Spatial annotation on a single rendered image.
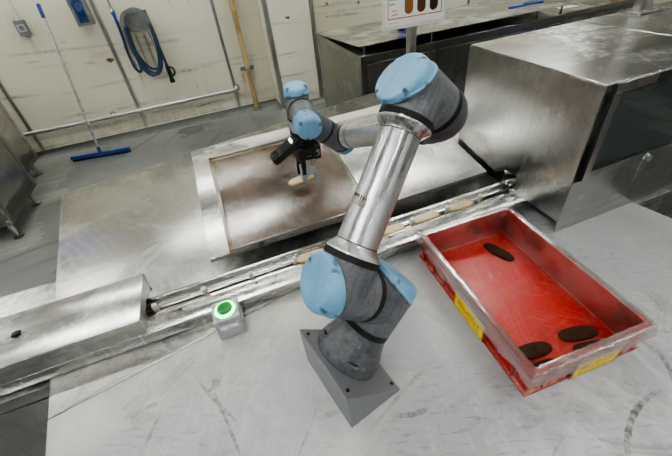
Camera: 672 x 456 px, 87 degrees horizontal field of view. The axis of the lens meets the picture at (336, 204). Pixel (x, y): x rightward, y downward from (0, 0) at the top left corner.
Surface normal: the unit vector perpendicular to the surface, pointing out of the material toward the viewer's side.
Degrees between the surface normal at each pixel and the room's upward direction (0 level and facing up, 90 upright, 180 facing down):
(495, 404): 0
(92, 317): 0
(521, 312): 0
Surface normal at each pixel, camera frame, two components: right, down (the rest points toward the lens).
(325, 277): -0.75, -0.18
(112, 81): 0.36, 0.54
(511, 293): -0.10, -0.79
